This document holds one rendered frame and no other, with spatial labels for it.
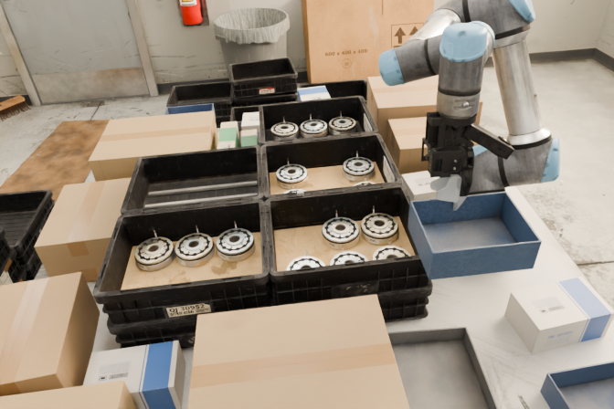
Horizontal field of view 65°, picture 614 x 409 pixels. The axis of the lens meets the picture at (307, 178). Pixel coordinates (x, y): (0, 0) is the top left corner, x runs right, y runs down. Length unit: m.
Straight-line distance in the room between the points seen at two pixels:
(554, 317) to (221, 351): 0.77
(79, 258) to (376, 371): 0.92
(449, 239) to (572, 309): 0.44
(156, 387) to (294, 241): 0.50
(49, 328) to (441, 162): 0.94
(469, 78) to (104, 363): 0.98
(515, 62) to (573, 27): 3.66
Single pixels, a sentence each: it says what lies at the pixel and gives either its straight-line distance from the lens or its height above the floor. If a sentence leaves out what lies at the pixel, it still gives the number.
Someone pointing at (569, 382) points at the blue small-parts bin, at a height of 0.72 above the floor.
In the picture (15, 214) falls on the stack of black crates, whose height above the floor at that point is 0.38.
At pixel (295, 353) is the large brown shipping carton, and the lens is 1.02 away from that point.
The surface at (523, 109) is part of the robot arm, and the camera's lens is 1.37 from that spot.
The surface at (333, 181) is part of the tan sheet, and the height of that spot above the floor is 0.83.
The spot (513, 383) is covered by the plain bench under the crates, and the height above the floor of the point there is 0.70.
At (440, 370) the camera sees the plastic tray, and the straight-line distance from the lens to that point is 1.26.
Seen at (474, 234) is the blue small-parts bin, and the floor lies 1.07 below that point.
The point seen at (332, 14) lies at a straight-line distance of 4.02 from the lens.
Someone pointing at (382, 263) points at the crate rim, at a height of 0.93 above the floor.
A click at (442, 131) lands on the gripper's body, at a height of 1.29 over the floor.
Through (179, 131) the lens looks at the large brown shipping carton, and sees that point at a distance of 1.82.
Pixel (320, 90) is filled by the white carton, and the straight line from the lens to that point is 2.06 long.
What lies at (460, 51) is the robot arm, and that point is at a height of 1.44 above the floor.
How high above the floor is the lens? 1.73
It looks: 35 degrees down
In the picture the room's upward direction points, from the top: 4 degrees counter-clockwise
